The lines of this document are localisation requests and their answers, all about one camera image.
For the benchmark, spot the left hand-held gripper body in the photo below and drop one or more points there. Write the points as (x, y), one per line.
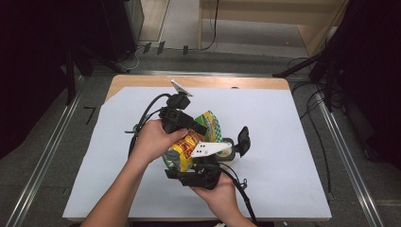
(173, 118)

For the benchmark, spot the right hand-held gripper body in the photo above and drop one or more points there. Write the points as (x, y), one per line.
(205, 176)

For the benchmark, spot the yellow green checkered seasoning bag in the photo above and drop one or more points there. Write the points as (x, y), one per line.
(184, 148)

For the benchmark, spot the person's right hand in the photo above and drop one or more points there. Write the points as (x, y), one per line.
(220, 197)

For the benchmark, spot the person's left hand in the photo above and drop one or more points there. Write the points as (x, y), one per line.
(153, 142)

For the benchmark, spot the person's dark clothing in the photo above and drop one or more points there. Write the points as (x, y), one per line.
(176, 224)

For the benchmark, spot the small black plug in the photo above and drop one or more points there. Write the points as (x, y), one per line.
(161, 47)
(147, 47)
(185, 49)

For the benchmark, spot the white table sheet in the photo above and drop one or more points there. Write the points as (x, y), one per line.
(283, 176)

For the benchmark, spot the black cabinet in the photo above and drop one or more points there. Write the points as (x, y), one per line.
(118, 28)

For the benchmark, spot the black stand with angled legs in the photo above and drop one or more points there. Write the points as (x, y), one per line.
(71, 78)

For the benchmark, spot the black stand with long leg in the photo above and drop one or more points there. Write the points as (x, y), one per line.
(296, 67)

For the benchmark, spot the light wooden shelf unit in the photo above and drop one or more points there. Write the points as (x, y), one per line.
(315, 34)

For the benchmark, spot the black curtain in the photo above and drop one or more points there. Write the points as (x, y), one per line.
(31, 63)
(375, 78)

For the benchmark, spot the long metal floor rail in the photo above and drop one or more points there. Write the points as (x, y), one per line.
(346, 160)
(41, 164)

